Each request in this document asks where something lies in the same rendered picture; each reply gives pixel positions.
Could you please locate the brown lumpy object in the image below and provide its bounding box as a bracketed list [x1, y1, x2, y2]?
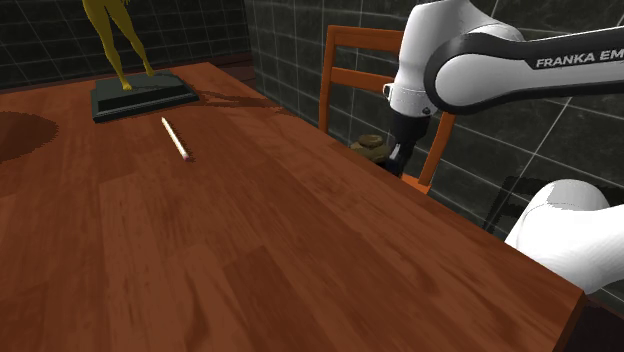
[349, 134, 394, 165]

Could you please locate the orange wooden chair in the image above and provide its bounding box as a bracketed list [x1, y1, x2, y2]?
[318, 25, 457, 195]

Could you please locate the brown wooden table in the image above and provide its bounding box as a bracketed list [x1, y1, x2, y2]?
[0, 61, 587, 352]

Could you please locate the white pencil with pink eraser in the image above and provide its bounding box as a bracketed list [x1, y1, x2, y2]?
[160, 116, 191, 162]

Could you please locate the golden figure on dark base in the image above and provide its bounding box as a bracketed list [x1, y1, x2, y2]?
[81, 0, 201, 125]

